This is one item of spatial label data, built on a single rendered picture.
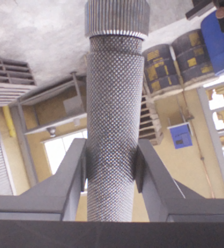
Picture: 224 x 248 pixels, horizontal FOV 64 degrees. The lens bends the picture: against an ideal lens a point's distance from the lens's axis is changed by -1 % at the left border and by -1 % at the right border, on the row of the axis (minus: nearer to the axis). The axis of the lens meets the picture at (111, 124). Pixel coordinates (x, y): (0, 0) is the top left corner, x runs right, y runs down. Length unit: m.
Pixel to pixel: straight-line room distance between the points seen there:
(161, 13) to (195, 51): 0.86
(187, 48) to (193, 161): 2.69
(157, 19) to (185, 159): 3.23
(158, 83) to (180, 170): 2.47
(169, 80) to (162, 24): 0.92
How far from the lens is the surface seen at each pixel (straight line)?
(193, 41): 3.53
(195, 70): 3.41
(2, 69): 3.62
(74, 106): 4.76
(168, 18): 3.09
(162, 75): 3.38
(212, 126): 4.66
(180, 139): 4.53
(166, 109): 4.75
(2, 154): 6.17
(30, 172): 6.55
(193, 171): 4.97
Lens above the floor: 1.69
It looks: 2 degrees down
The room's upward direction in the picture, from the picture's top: 164 degrees clockwise
